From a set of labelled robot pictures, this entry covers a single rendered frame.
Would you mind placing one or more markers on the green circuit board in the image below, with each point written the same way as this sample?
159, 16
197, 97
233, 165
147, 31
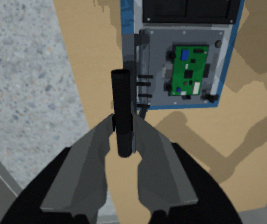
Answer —
188, 70

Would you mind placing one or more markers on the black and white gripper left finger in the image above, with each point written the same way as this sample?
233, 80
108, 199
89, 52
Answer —
74, 182

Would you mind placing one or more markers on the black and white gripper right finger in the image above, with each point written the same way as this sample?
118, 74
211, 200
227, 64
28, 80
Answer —
169, 179

